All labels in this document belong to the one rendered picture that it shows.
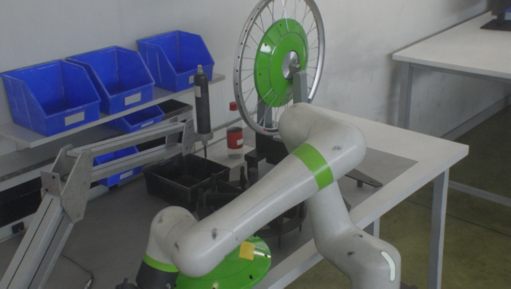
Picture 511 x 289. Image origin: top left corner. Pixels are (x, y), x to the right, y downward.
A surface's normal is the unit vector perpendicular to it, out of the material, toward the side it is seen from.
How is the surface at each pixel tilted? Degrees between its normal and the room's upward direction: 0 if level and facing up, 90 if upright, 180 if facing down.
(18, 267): 45
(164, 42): 90
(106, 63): 90
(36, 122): 92
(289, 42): 79
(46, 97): 90
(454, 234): 0
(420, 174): 0
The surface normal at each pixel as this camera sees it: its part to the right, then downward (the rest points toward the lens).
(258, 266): 0.35, -0.79
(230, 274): 0.15, -0.75
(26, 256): -0.38, -0.40
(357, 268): -0.85, 0.20
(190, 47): -0.67, 0.26
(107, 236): -0.03, -0.92
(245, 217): 0.33, -0.10
